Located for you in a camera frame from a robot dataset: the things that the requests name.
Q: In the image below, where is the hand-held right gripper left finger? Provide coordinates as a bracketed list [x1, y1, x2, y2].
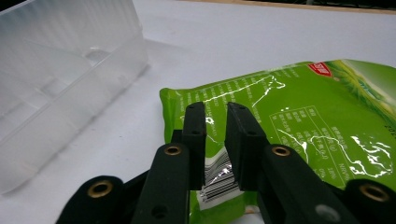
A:
[169, 101, 207, 191]

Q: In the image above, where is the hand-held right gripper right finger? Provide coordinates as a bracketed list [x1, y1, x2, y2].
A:
[224, 102, 271, 192]

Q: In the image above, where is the green snack packet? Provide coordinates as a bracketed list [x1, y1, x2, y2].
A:
[159, 59, 396, 224]

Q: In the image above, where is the clear plastic storage box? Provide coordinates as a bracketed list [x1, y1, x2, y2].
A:
[0, 0, 149, 195]

